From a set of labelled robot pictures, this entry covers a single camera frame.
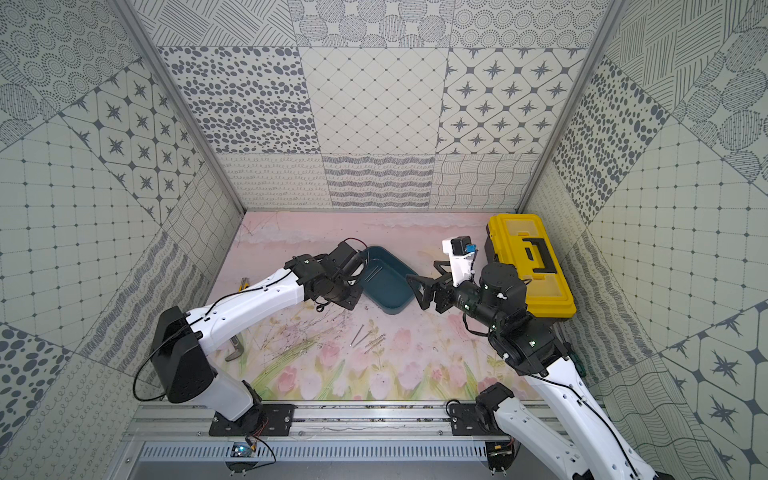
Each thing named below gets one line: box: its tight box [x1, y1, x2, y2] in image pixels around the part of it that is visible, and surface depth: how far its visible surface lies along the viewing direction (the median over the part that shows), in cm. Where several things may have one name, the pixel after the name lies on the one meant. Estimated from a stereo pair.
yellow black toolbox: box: [484, 214, 577, 319], surface depth 91 cm
